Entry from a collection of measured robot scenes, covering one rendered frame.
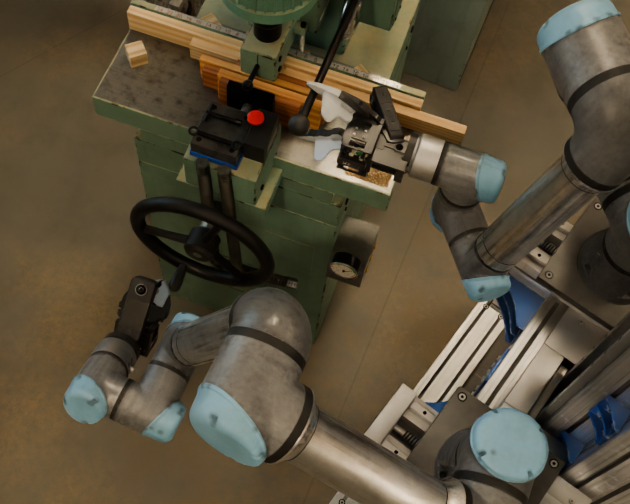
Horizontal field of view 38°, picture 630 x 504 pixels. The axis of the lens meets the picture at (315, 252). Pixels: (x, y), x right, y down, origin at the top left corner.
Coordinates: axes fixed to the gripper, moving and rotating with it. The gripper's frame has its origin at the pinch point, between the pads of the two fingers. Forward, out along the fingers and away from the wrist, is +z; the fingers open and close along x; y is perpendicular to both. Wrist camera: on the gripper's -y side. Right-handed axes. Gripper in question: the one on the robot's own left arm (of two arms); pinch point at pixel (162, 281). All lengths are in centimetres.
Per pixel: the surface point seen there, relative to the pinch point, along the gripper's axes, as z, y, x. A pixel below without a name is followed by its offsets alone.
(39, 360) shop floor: 31, 66, -37
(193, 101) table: 17.0, -30.6, -4.9
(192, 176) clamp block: 3.1, -23.4, 1.2
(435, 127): 23, -39, 40
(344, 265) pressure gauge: 15.8, -6.8, 32.4
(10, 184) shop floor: 71, 44, -69
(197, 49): 23.5, -38.1, -7.8
